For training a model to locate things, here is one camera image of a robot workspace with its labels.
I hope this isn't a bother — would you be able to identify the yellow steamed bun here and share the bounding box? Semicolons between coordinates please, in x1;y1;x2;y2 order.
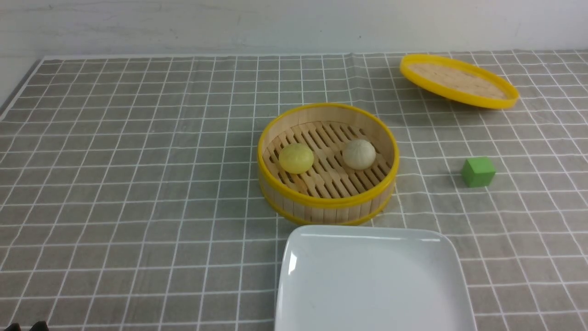
278;144;314;175

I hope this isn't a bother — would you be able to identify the white steamed bun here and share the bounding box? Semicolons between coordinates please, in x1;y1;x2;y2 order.
342;140;376;170

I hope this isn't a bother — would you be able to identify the white square plate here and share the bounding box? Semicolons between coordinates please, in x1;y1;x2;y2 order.
274;225;477;331

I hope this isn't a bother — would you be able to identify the bamboo steamer basket yellow rim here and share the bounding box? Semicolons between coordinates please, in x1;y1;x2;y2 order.
256;103;400;225

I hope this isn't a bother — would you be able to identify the grey checked tablecloth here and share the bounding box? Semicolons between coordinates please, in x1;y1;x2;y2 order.
0;50;588;331

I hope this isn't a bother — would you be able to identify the yellow rimmed steamer lid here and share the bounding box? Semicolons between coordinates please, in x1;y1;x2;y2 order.
399;54;520;109

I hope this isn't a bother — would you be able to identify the green cube block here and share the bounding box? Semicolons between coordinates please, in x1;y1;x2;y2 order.
461;157;496;187

